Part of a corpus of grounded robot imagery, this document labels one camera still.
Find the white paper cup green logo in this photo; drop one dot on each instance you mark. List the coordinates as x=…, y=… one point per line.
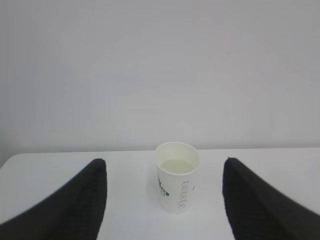
x=176, y=164

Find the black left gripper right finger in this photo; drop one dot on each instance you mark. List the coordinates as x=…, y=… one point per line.
x=257, y=211

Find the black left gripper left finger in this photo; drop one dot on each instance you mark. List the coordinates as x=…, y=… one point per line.
x=73, y=212

